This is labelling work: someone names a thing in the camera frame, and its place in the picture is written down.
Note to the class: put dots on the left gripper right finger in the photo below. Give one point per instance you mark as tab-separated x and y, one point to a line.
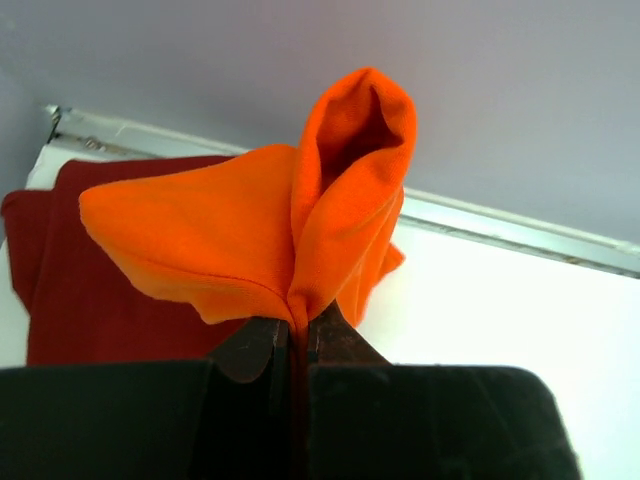
371	419

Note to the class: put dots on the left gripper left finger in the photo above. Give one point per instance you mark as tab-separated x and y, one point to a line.
223	416

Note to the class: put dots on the orange t-shirt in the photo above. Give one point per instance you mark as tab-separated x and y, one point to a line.
280	231

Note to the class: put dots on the folded dark red t-shirt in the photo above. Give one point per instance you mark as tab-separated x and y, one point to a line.
82	309

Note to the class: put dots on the back aluminium rail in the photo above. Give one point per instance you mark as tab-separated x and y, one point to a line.
116	138

